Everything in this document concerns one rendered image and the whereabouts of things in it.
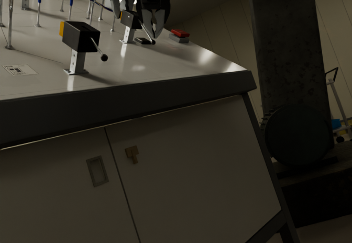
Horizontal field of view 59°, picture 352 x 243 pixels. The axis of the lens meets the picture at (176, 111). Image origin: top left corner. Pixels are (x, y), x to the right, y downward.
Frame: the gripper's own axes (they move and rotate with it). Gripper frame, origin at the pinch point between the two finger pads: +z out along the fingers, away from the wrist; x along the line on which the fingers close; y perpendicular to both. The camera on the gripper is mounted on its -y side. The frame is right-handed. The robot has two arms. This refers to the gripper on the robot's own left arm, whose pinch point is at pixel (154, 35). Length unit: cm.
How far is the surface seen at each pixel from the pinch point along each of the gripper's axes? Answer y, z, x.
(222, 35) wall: 485, 238, -80
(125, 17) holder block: 7.8, -1.7, 9.2
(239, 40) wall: 471, 241, -112
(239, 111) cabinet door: -3.0, 24.4, -26.6
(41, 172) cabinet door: -47.3, 2.3, 15.1
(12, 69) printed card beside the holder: -31.3, -7.7, 23.8
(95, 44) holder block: -26.9, -11.1, 8.5
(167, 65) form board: -6.3, 5.9, -4.0
